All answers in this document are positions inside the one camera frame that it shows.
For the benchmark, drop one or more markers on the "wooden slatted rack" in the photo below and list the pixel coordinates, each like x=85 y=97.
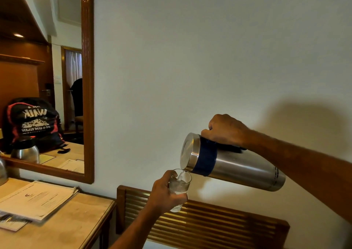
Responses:
x=198 y=224

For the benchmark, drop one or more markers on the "person's left forearm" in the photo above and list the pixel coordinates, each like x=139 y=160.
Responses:
x=134 y=232

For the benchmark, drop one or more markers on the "wooden framed wall mirror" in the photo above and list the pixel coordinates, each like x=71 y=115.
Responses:
x=88 y=92

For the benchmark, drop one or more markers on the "printed booklet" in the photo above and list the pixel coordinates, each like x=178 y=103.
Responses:
x=11 y=223

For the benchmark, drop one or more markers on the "wooden desk with beige top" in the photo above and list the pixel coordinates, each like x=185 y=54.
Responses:
x=71 y=224

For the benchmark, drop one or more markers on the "clear drinking glass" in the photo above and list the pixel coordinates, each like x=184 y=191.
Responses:
x=180 y=184

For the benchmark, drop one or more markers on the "stack of white papers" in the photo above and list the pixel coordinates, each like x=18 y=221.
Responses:
x=35 y=199

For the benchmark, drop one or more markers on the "steel kettle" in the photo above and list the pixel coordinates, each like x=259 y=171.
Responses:
x=2 y=173

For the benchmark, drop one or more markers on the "person's left hand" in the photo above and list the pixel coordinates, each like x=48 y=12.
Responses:
x=162 y=196

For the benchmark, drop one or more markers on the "stainless steel water jug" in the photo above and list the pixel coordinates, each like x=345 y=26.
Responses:
x=239 y=166

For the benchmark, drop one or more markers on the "person's right hand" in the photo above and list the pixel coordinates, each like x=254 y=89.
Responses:
x=224 y=130

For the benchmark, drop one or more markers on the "person's right forearm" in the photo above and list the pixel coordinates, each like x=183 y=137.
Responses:
x=302 y=163

